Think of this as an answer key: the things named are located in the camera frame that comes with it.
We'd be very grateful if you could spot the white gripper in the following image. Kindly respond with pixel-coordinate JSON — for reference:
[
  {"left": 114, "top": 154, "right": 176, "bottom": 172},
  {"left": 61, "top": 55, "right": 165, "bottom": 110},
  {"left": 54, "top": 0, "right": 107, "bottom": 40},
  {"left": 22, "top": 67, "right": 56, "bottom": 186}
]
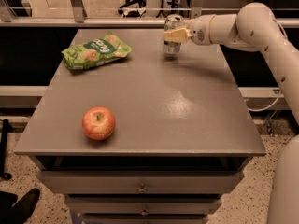
[{"left": 164, "top": 15, "right": 215, "bottom": 45}]

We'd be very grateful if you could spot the silver green 7up can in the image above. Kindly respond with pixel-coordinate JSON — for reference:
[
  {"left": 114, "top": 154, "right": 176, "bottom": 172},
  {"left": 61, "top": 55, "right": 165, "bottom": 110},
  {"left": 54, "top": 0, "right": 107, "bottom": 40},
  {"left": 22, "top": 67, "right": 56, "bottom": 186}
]
[{"left": 163, "top": 14, "right": 183, "bottom": 55}]

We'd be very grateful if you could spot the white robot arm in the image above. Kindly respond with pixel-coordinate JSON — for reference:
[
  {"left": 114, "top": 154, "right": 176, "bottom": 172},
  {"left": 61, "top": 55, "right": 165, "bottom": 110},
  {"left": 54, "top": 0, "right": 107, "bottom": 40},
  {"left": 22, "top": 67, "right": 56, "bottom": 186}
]
[{"left": 163, "top": 3, "right": 299, "bottom": 224}]

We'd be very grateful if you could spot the red apple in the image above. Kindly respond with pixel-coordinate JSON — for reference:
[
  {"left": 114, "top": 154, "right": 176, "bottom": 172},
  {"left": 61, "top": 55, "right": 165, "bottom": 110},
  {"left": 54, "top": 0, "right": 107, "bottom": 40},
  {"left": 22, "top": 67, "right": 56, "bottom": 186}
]
[{"left": 81, "top": 106, "right": 116, "bottom": 141}]

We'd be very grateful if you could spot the black office chair base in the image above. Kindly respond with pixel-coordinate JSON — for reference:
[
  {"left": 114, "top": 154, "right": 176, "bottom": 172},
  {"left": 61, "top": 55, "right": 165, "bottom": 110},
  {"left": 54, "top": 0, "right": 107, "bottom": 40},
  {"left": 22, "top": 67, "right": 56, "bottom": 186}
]
[{"left": 118, "top": 0, "right": 146, "bottom": 18}]

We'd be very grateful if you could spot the green chip bag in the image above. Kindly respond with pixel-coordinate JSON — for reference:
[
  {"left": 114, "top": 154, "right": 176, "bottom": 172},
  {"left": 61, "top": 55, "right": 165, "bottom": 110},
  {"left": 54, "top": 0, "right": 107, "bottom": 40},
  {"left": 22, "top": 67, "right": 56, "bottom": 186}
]
[{"left": 61, "top": 32, "right": 132, "bottom": 70}]

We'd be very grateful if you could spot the grey drawer cabinet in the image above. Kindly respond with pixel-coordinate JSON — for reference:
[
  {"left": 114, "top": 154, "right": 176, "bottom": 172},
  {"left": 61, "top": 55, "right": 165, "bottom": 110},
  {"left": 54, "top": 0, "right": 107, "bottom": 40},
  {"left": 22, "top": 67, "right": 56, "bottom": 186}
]
[{"left": 16, "top": 29, "right": 265, "bottom": 224}]

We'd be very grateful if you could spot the grey metal railing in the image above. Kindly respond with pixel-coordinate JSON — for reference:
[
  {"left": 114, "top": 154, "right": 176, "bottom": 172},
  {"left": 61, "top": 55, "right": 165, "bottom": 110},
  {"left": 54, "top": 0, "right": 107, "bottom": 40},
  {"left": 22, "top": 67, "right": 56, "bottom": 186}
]
[{"left": 0, "top": 0, "right": 298, "bottom": 28}]

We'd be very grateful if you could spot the metal drawer knob upper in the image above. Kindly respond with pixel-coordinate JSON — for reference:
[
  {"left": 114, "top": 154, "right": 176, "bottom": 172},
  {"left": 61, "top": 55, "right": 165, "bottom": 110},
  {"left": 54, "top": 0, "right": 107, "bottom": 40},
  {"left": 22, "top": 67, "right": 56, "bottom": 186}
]
[{"left": 137, "top": 184, "right": 148, "bottom": 194}]

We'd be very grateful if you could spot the metal drawer knob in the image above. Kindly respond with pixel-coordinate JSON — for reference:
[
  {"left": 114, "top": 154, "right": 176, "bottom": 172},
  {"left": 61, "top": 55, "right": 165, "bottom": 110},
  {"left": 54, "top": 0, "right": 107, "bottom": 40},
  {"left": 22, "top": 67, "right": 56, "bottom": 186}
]
[
  {"left": 140, "top": 207, "right": 149, "bottom": 216},
  {"left": 137, "top": 184, "right": 148, "bottom": 194}
]

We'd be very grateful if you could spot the metal drawer knob lower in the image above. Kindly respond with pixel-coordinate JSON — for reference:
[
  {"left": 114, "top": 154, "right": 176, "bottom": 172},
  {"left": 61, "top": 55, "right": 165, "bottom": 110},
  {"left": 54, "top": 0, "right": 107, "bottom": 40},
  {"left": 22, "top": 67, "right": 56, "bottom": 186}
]
[{"left": 140, "top": 207, "right": 149, "bottom": 216}]

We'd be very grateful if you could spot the black stand pole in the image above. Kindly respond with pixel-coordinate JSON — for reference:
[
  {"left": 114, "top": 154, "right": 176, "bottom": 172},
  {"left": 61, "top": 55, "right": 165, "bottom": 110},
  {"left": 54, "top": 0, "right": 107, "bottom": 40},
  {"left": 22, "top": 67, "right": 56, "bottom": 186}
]
[{"left": 0, "top": 119, "right": 13, "bottom": 180}]

